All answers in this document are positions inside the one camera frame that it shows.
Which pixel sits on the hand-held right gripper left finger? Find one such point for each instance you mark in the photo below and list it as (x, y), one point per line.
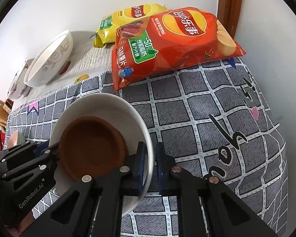
(140, 163)

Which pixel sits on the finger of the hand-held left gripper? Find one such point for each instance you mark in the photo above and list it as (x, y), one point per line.
(32, 170)
(27, 150)

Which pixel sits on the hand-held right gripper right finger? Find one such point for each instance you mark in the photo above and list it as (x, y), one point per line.
(160, 167)

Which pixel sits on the plain white bowl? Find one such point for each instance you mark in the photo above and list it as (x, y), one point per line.
(101, 106)

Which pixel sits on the pink dish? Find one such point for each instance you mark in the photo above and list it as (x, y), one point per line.
(14, 139)

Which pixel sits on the patterned brown box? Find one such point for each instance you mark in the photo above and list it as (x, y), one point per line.
(8, 105)

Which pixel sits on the grey checked tablecloth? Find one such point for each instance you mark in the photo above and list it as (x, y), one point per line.
(199, 118)

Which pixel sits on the white bowl with fish print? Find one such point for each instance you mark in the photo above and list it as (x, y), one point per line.
(17, 84)

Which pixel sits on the large white bowl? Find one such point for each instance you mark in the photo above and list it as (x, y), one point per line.
(51, 59)

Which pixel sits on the red chip bag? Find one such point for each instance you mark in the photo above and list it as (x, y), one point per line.
(177, 44)

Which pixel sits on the yellow chip bag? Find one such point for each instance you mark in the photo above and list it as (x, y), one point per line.
(120, 22)

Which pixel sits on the brown wooden door frame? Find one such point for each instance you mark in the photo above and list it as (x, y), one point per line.
(229, 7)

